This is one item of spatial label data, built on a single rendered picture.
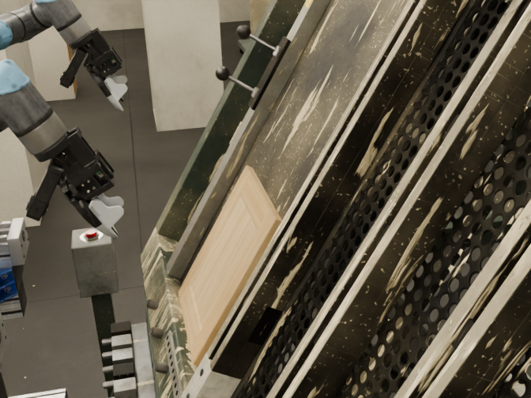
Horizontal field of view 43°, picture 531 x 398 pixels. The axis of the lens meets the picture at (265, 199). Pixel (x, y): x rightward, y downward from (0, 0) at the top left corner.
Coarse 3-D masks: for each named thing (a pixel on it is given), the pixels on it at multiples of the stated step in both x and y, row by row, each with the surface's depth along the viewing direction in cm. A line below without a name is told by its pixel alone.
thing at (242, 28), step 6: (240, 30) 170; (246, 30) 170; (240, 36) 171; (246, 36) 171; (252, 36) 171; (258, 42) 171; (264, 42) 171; (270, 48) 171; (276, 48) 170; (276, 54) 170
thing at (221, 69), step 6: (222, 66) 174; (216, 72) 174; (222, 72) 173; (228, 72) 174; (222, 78) 174; (228, 78) 175; (234, 78) 175; (240, 84) 174; (246, 84) 174; (252, 90) 174; (258, 90) 173; (252, 96) 174
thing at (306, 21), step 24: (312, 0) 165; (312, 24) 168; (288, 48) 169; (288, 72) 171; (264, 96) 173; (264, 120) 175; (240, 144) 177; (216, 192) 181; (192, 216) 188; (192, 240) 185; (168, 264) 191
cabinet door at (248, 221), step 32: (256, 192) 159; (224, 224) 170; (256, 224) 152; (224, 256) 162; (256, 256) 146; (192, 288) 174; (224, 288) 155; (192, 320) 165; (224, 320) 152; (192, 352) 158
